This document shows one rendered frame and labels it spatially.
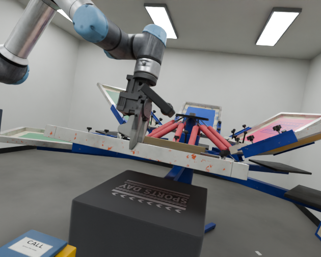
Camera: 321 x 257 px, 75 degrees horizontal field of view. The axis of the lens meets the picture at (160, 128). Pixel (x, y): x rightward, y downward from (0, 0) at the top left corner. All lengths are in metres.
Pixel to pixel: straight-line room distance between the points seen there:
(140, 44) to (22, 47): 0.53
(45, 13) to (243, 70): 4.84
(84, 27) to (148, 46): 0.17
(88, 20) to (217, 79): 4.89
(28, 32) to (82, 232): 0.75
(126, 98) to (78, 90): 5.92
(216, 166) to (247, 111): 4.80
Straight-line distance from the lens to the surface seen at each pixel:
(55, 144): 1.56
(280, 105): 5.47
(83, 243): 0.83
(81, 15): 0.59
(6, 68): 1.05
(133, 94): 0.59
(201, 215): 0.82
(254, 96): 5.37
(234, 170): 0.54
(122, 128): 0.58
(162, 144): 1.15
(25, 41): 1.02
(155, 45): 0.64
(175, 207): 0.83
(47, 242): 0.56
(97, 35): 0.58
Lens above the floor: 1.28
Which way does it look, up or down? 3 degrees down
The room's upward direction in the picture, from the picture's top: 9 degrees clockwise
